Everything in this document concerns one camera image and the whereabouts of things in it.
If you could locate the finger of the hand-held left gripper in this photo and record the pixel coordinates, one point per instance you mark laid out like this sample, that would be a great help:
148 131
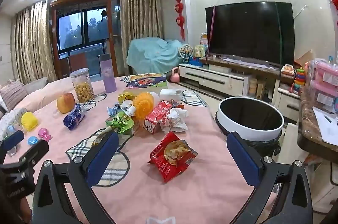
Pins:
35 152
12 139

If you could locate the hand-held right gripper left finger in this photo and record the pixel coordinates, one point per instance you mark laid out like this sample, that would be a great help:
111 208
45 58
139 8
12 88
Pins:
101 158

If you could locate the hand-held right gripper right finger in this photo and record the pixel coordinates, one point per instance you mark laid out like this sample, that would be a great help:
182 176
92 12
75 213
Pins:
243 163

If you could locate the white round trash bin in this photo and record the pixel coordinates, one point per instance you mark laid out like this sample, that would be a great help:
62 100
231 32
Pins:
250 122

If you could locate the orange foam fruit net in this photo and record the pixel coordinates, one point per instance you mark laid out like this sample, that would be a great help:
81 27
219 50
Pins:
142 105

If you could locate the red snack packet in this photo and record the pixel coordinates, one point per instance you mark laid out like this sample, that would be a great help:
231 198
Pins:
171 158

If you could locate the white rectangular box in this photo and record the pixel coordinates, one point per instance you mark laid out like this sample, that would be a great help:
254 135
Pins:
170 94

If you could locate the small blue toy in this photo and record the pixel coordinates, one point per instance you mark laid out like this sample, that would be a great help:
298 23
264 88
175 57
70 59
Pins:
32 140

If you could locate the small pink toy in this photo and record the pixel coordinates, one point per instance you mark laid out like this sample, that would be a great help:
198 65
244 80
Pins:
43 133

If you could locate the crumpled foil wrapper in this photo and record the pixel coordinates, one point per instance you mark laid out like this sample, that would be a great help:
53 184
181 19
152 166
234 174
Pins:
101 134

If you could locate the small yellow foam net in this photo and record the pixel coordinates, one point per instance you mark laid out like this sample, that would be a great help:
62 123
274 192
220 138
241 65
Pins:
29 121

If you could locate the green snack packet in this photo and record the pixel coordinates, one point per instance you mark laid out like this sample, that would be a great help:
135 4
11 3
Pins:
120 122

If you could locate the light sofa with cushions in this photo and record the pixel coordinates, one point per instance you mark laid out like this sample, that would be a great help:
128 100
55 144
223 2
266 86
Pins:
15 97

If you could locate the blue snack packet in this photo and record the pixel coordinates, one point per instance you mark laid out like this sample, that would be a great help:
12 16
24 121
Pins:
74 118

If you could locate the crumpled white blue wrapper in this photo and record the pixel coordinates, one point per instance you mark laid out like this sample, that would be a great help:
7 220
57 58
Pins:
124 107

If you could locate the red yellow apple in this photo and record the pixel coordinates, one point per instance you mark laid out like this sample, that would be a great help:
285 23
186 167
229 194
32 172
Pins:
65 102

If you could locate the yellow snack packet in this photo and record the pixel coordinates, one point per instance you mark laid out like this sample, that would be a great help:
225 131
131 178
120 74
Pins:
125 97

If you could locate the red milk carton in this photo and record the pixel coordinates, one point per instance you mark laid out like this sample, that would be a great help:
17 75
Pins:
154 118

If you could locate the clear jar of snacks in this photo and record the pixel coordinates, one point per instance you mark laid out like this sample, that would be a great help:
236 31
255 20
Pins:
81 86

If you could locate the brown marble counter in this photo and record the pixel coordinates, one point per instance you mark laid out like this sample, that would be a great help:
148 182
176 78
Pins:
309 129

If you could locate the stacked yellow containers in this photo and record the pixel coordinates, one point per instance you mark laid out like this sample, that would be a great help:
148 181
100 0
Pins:
253 86

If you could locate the crumpled white tissue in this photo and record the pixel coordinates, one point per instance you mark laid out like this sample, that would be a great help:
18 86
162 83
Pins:
177 121

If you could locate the purple water bottle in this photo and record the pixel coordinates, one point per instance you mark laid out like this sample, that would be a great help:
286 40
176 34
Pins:
108 76

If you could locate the colourful puzzle box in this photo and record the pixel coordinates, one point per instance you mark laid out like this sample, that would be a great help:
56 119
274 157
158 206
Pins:
146 80

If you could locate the white paper sheet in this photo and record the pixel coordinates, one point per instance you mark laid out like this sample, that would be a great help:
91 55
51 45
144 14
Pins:
326 126

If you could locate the white television stand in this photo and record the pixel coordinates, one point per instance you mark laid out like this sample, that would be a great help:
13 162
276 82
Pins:
211 76

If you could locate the beige patterned curtain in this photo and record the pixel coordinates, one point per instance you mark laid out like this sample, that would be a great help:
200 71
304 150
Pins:
141 18
31 41

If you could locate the toy cash register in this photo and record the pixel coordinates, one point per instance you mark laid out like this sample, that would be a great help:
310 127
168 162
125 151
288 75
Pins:
287 70

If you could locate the pink kettlebell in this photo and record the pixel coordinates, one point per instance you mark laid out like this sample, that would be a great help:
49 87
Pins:
175 76

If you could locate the pink plastic storage boxes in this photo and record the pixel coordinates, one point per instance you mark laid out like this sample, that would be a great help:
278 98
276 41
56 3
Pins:
323 81

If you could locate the teal cloth cover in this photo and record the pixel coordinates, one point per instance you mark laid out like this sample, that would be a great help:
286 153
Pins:
150 52

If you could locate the yellow toy playset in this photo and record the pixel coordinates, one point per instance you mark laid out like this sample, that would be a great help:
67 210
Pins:
200 51

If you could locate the brown cardboard box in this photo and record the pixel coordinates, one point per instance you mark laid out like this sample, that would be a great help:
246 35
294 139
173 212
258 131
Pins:
303 58

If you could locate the ferris wheel toy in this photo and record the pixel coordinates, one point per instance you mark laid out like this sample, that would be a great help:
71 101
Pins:
184 51

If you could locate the wooden framed glass door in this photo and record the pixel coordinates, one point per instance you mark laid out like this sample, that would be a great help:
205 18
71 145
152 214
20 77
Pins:
81 31

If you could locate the black flat television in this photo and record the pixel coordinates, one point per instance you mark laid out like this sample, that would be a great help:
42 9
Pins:
250 33

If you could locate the pink toy house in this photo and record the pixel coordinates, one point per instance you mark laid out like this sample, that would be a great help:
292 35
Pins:
203 37

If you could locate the red hanging heart decoration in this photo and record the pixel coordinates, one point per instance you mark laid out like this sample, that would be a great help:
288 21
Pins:
179 7

